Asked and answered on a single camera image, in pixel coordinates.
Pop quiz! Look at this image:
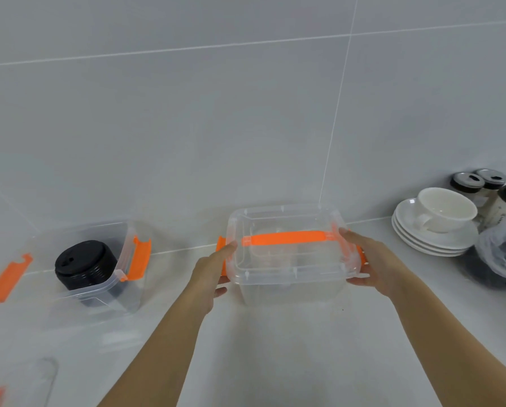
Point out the person's right forearm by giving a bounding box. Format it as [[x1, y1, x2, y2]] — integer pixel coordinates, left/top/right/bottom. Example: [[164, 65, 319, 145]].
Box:
[[389, 282, 506, 407]]

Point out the clear lid with orange handle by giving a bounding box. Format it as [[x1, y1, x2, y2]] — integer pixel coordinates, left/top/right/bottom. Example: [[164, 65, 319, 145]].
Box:
[[0, 357, 60, 407], [226, 203, 362, 287]]

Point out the person's right hand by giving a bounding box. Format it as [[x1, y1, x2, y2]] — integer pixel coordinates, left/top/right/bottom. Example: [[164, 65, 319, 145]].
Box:
[[339, 227, 407, 300]]

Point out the clear box with orange latches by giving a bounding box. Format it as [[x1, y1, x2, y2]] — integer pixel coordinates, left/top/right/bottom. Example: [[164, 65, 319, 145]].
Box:
[[217, 233, 369, 308], [0, 220, 152, 332]]

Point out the white saucer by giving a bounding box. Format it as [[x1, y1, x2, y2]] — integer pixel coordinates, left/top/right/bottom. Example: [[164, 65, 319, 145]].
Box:
[[392, 215, 476, 254], [394, 198, 480, 250], [392, 222, 470, 257]]

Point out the clear plastic bag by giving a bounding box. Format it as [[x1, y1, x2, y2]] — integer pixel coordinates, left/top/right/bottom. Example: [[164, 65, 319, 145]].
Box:
[[475, 215, 506, 286]]

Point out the white ceramic cup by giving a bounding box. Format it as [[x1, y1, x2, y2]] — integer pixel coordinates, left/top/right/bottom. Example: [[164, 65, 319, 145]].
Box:
[[414, 187, 478, 234]]

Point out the person's left forearm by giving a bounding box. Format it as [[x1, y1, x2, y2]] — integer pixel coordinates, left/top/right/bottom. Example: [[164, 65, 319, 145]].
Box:
[[97, 297, 209, 407]]

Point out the person's left hand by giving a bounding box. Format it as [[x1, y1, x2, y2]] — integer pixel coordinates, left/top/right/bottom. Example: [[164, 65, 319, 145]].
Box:
[[184, 241, 238, 318]]

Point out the glass jar with silver lid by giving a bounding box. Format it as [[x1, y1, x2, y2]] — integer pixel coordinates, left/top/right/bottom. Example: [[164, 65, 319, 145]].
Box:
[[450, 172, 486, 208], [474, 168, 506, 192]]

